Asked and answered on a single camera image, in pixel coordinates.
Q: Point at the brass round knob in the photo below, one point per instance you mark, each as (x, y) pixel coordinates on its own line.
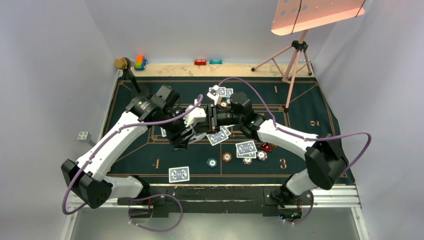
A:
(122, 63)

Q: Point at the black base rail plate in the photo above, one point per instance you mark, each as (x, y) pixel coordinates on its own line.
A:
(265, 199)

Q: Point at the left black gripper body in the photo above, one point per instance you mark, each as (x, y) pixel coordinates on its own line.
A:
(173, 129)

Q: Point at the dealt card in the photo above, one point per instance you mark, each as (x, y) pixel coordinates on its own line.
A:
(163, 132)
(178, 174)
(220, 91)
(249, 155)

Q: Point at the community card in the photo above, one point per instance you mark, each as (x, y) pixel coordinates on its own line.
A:
(217, 138)
(225, 131)

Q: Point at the orange chips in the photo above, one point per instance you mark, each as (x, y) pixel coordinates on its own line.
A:
(224, 104)

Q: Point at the teal toy block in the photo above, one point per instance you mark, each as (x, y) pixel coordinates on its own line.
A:
(215, 61)

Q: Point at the blue playing card deck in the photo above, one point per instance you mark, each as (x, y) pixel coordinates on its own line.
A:
(196, 137)

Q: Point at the colourful toy block stack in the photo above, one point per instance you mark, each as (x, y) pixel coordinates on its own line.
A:
(140, 63)

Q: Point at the peach blue chips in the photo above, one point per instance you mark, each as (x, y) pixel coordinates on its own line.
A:
(261, 155)

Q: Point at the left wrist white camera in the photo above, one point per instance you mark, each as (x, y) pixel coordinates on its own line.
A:
(195, 115)

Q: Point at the pink music stand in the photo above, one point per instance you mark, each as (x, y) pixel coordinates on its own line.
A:
(292, 16)

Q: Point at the green blue chip stack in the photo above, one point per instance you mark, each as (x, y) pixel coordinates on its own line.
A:
(212, 163)

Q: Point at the orange red chip stack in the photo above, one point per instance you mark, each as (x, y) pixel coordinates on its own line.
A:
(226, 157)

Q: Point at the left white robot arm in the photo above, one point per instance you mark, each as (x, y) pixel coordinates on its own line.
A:
(87, 177)

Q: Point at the green poker table mat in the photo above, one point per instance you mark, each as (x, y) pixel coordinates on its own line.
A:
(150, 156)

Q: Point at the peach blue chip stack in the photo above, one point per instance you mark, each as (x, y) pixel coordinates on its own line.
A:
(247, 161)

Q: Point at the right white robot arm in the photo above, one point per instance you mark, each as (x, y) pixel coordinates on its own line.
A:
(324, 157)

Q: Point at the red black all-in triangle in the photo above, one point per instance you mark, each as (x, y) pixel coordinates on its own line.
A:
(265, 146)

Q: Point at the red toy block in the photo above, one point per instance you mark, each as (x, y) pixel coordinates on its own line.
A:
(200, 62)

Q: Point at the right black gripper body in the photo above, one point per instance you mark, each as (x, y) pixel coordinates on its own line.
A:
(216, 118)

